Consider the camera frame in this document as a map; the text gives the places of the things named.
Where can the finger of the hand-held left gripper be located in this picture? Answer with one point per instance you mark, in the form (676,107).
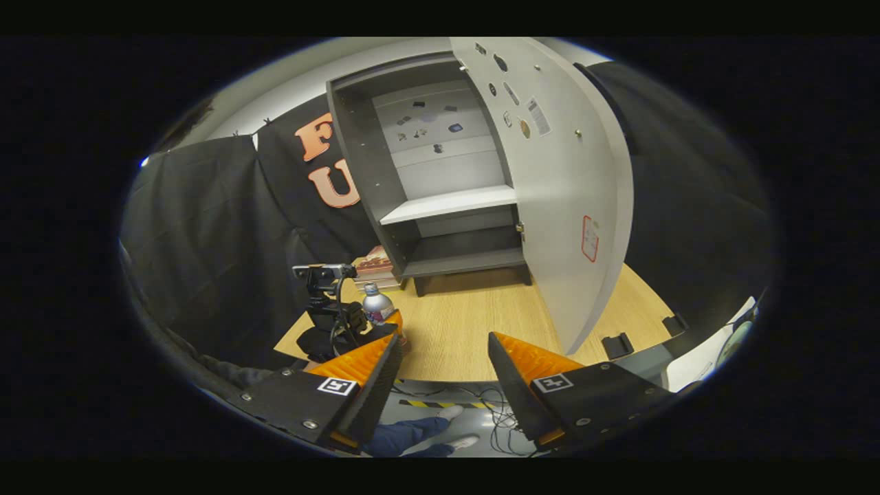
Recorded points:
(393,319)

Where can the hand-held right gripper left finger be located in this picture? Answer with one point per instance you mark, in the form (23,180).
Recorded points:
(375,392)

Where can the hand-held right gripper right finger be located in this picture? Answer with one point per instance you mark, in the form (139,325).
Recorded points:
(512,392)

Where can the silver pink label bottle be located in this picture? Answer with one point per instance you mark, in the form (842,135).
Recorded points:
(377,306)

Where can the dark grey cabinet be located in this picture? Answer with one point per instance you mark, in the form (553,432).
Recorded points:
(364,151)

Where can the light grey cabinet door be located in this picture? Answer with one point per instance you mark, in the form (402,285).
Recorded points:
(564,172)

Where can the white cabinet shelf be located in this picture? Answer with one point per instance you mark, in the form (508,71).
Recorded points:
(447,204)

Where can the thin white book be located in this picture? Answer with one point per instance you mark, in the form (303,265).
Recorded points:
(381,278)

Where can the person's blue jeans leg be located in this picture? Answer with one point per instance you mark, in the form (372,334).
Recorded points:
(405,433)

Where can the brown cover book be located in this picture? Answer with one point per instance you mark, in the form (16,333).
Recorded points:
(375,261)

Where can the white shoe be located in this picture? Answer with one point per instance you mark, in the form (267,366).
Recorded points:
(452,412)
(464,442)

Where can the yellow black striped tape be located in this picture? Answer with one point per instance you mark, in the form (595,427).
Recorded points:
(440,404)

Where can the black table clamp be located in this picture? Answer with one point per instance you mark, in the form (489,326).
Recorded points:
(617,346)
(676,323)

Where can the black backdrop cloth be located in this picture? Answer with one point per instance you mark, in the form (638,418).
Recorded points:
(206,227)

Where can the white board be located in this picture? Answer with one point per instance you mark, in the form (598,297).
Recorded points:
(694,364)

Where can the green round object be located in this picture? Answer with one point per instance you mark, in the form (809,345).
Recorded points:
(734,344)

